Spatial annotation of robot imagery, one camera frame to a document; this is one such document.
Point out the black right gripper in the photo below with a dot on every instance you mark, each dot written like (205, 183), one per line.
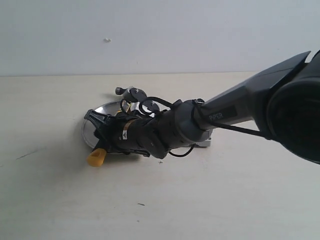
(124, 134)

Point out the black yellow claw hammer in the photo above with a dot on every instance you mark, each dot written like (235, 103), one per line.
(96, 157)

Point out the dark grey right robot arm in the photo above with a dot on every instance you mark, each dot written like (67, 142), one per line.
(281, 104)

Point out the red dome push button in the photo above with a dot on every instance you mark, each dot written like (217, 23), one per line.
(206, 141)

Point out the round steel plate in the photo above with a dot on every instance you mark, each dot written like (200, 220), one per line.
(158, 144)

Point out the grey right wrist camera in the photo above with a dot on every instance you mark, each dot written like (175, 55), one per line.
(137, 99)

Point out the small white wall plug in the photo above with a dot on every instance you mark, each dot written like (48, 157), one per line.
(107, 40)

